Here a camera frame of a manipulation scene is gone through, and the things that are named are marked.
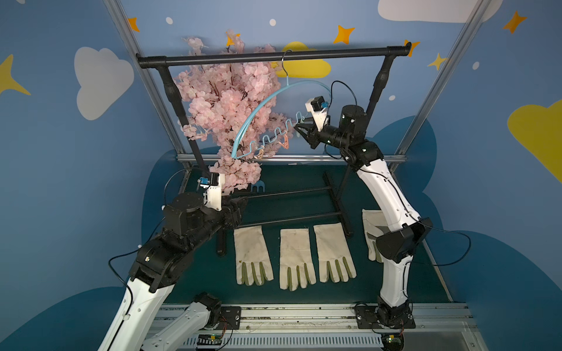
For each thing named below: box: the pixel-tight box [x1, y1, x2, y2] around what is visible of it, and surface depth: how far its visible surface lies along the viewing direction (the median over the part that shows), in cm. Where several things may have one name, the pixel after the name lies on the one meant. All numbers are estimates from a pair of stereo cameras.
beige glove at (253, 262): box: [233, 225, 274, 286], surface depth 90 cm
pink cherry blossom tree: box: [174, 29, 295, 194], surface depth 74 cm
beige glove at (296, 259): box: [279, 228, 317, 292], surface depth 89 cm
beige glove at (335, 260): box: [313, 222, 358, 283], surface depth 90 cm
